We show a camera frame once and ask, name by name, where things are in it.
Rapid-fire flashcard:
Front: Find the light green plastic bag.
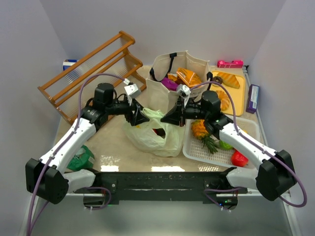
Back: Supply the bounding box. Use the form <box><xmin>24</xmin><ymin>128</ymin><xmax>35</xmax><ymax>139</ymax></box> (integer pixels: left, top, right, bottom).
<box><xmin>122</xmin><ymin>108</ymin><xmax>185</xmax><ymax>157</ymax></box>

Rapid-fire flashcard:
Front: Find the dark mangosteen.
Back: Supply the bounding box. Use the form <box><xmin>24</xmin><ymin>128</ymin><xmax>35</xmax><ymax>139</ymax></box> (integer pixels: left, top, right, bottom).
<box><xmin>159</xmin><ymin>128</ymin><xmax>166</xmax><ymax>139</ymax></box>

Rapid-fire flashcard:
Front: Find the purple snack packet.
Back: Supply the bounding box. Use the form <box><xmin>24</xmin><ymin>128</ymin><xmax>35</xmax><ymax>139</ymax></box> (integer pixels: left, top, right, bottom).
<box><xmin>161</xmin><ymin>77</ymin><xmax>178</xmax><ymax>91</ymax></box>

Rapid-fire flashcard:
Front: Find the orange snack packet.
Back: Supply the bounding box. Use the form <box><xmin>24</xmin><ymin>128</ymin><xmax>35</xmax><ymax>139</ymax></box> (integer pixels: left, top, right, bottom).
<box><xmin>167</xmin><ymin>67</ymin><xmax>202</xmax><ymax>88</ymax></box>

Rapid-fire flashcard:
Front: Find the beige canvas tote bag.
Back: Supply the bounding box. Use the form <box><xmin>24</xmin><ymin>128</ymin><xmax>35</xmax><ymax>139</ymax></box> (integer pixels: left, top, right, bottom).
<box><xmin>146</xmin><ymin>51</ymin><xmax>213</xmax><ymax>114</ymax></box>

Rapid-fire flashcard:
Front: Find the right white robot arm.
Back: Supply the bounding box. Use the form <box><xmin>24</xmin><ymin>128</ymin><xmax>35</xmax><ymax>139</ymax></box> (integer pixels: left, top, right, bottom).
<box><xmin>161</xmin><ymin>90</ymin><xmax>297</xmax><ymax>201</ymax></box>

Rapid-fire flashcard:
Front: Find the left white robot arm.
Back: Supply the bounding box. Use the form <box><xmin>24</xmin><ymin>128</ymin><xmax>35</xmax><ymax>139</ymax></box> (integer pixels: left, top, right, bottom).
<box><xmin>26</xmin><ymin>83</ymin><xmax>149</xmax><ymax>204</ymax></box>

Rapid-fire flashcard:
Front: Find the chocolate donut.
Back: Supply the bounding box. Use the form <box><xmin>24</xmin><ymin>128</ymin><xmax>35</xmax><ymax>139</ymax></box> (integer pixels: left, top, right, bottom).
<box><xmin>213</xmin><ymin>76</ymin><xmax>223</xmax><ymax>84</ymax></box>

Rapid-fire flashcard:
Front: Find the orange pineapple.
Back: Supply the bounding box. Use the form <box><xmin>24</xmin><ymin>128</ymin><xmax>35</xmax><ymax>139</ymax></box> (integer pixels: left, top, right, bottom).
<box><xmin>191</xmin><ymin>119</ymin><xmax>219</xmax><ymax>154</ymax></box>

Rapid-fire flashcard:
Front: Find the yellow tray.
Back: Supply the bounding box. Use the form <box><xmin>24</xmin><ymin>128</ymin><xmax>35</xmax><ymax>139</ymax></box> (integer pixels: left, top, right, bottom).
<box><xmin>210</xmin><ymin>70</ymin><xmax>246</xmax><ymax>116</ymax></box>

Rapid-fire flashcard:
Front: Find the croissant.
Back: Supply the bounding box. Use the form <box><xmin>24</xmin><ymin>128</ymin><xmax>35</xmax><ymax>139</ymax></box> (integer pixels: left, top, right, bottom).
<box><xmin>217</xmin><ymin>72</ymin><xmax>240</xmax><ymax>89</ymax></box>

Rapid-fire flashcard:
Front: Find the white plastic basket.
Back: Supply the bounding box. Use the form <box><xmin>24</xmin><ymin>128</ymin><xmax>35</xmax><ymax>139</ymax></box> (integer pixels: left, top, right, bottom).
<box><xmin>183</xmin><ymin>117</ymin><xmax>260</xmax><ymax>168</ymax></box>

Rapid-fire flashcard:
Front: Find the pink box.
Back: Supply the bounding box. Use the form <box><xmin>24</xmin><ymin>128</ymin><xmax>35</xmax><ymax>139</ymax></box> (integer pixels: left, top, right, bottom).
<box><xmin>217</xmin><ymin>60</ymin><xmax>244</xmax><ymax>68</ymax></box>

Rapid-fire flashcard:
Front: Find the brown wooden rack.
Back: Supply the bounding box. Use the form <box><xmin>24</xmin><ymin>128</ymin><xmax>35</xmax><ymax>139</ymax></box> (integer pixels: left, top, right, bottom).
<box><xmin>38</xmin><ymin>31</ymin><xmax>146</xmax><ymax>124</ymax></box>

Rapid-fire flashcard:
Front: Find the green custard apple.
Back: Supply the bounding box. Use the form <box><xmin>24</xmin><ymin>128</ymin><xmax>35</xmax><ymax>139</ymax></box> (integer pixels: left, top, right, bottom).
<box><xmin>219</xmin><ymin>140</ymin><xmax>234</xmax><ymax>150</ymax></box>

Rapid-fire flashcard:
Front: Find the purple box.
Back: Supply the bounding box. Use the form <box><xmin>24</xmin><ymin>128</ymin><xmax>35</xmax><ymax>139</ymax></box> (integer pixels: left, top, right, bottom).
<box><xmin>246</xmin><ymin>84</ymin><xmax>260</xmax><ymax>114</ymax></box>

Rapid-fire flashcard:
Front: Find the blue white carton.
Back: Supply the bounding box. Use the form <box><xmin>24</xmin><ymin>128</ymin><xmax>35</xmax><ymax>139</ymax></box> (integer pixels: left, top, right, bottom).
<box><xmin>63</xmin><ymin>59</ymin><xmax>77</xmax><ymax>71</ymax></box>

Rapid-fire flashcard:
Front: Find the dark green plastic bag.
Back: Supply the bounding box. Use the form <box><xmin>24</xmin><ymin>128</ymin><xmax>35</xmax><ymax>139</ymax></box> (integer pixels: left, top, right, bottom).
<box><xmin>67</xmin><ymin>145</ymin><xmax>95</xmax><ymax>172</ymax></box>

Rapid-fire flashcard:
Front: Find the glazed ring bread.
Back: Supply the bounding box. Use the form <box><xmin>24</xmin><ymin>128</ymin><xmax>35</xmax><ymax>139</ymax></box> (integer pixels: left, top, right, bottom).
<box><xmin>216</xmin><ymin>90</ymin><xmax>230</xmax><ymax>111</ymax></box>

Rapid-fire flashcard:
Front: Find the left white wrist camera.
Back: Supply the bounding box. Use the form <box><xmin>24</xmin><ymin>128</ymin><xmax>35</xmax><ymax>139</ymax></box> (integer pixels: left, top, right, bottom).
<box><xmin>124</xmin><ymin>84</ymin><xmax>141</xmax><ymax>105</ymax></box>

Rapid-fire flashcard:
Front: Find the black base frame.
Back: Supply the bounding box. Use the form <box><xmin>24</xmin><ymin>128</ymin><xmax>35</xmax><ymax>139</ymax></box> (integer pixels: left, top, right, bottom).
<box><xmin>76</xmin><ymin>171</ymin><xmax>247</xmax><ymax>209</ymax></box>

